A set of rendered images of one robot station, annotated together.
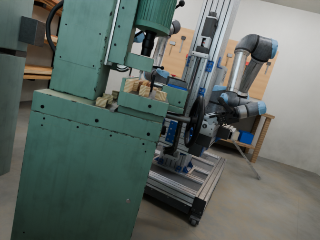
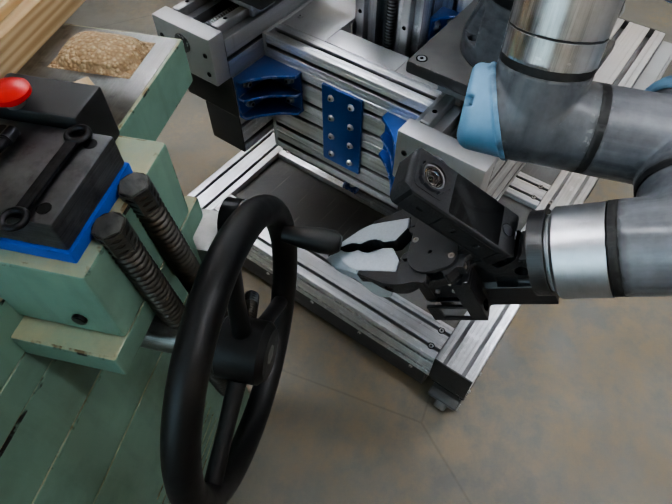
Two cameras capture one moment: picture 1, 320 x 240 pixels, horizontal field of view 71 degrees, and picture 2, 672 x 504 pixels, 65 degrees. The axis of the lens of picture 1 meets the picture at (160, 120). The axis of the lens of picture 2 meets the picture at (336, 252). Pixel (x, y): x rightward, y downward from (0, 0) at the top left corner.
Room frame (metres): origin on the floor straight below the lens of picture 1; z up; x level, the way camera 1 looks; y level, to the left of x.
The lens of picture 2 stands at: (1.02, -0.32, 1.26)
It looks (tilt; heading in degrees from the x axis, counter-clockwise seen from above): 54 degrees down; 16
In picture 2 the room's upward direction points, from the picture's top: straight up
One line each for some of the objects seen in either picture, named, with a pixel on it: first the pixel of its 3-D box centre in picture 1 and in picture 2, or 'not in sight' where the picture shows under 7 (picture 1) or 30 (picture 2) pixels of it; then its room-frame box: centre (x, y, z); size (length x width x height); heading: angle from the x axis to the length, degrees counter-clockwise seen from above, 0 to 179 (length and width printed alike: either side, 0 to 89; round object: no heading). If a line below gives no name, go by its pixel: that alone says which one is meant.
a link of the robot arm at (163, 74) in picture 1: (161, 77); not in sight; (1.92, 0.08, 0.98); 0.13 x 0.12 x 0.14; 41
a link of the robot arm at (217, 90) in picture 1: (220, 94); not in sight; (1.74, -0.39, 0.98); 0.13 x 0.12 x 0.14; 89
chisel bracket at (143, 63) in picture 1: (139, 64); not in sight; (1.18, 0.18, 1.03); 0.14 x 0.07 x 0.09; 93
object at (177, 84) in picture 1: (176, 82); (38, 158); (1.23, -0.03, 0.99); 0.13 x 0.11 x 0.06; 3
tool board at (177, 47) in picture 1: (216, 62); not in sight; (4.38, -0.74, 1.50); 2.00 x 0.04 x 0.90; 84
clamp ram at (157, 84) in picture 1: (157, 84); not in sight; (1.22, 0.06, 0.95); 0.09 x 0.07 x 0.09; 3
